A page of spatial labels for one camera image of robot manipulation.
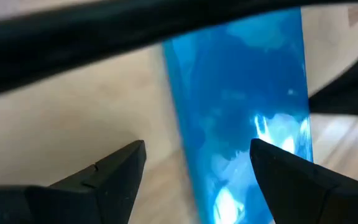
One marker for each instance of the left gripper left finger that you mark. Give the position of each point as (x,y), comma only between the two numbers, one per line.
(104,199)

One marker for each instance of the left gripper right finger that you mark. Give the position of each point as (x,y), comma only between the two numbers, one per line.
(306,199)

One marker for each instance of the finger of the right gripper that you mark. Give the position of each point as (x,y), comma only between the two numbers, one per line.
(353,93)

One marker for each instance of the blue Blu-ray case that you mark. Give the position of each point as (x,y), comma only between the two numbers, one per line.
(228,77)

